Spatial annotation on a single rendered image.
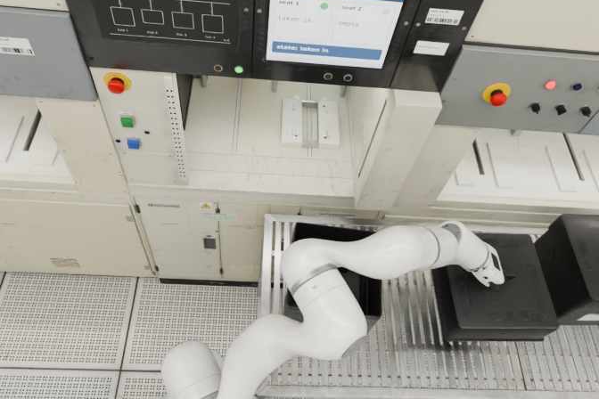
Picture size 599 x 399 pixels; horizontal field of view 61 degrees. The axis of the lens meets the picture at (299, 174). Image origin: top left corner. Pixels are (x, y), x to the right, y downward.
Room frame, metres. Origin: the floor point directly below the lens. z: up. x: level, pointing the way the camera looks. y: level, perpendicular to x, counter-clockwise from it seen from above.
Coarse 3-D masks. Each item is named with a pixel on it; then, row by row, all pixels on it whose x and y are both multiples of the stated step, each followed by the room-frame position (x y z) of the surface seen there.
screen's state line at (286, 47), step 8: (272, 48) 0.89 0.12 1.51; (280, 48) 0.90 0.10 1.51; (288, 48) 0.90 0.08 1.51; (296, 48) 0.90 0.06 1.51; (304, 48) 0.90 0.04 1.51; (312, 48) 0.91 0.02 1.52; (320, 48) 0.91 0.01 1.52; (328, 48) 0.91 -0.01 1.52; (336, 48) 0.92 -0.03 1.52; (344, 48) 0.92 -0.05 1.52; (352, 48) 0.92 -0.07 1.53; (360, 48) 0.92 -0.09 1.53; (336, 56) 0.92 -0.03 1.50; (344, 56) 0.92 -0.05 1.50; (352, 56) 0.92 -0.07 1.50; (360, 56) 0.92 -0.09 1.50; (368, 56) 0.93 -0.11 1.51; (376, 56) 0.93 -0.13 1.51
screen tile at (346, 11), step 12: (348, 12) 0.92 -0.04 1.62; (360, 12) 0.92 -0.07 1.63; (372, 12) 0.92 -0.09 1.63; (336, 24) 0.91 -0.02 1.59; (384, 24) 0.93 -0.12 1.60; (336, 36) 0.91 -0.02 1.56; (348, 36) 0.92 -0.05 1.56; (360, 36) 0.92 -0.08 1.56; (372, 36) 0.93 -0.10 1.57; (384, 36) 0.93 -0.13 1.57
